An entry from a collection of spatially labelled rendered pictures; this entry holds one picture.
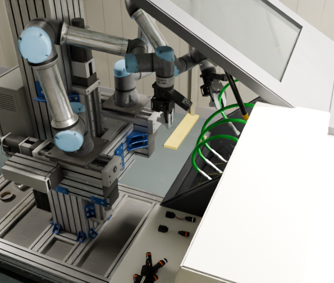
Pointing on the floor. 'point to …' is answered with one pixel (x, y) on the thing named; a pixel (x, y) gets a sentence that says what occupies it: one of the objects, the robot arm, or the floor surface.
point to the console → (262, 202)
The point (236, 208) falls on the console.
